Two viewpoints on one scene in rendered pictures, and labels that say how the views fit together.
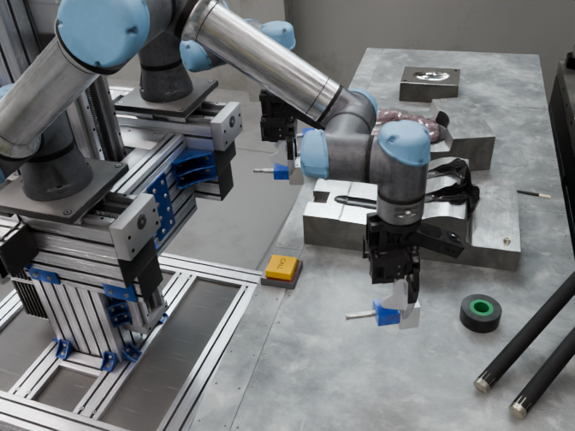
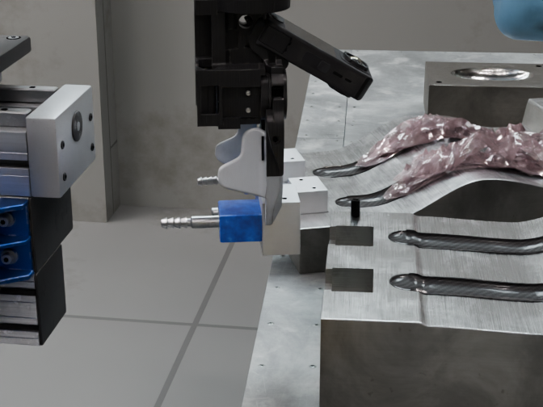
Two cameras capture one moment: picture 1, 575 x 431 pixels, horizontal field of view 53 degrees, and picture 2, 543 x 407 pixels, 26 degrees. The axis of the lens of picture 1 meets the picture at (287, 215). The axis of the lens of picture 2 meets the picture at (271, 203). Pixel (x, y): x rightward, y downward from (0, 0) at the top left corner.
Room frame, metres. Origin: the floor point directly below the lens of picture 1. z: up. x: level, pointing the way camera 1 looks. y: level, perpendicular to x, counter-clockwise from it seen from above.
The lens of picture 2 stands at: (0.23, 0.22, 1.35)
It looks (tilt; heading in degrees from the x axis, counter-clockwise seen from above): 21 degrees down; 346
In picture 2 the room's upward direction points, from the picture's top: straight up
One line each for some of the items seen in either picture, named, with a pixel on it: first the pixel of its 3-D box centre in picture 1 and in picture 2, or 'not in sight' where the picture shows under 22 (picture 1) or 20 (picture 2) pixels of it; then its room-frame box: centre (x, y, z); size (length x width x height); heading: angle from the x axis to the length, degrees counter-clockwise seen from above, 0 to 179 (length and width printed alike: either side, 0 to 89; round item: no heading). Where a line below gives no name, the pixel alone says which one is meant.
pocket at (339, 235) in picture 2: not in sight; (351, 252); (1.29, -0.12, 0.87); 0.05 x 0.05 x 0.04; 72
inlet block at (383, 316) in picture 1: (381, 312); not in sight; (0.74, -0.16, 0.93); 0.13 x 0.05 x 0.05; 95
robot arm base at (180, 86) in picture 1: (163, 74); not in sight; (1.56, 0.32, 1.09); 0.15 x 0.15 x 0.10
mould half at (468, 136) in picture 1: (396, 137); (469, 174); (1.53, -0.35, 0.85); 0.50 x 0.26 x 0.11; 89
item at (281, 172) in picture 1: (278, 170); (229, 220); (1.26, 0.01, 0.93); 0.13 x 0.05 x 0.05; 81
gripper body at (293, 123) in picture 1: (279, 115); (242, 58); (1.26, 0.00, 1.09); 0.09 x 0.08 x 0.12; 81
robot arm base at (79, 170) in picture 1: (51, 162); not in sight; (1.11, 0.51, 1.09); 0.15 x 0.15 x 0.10
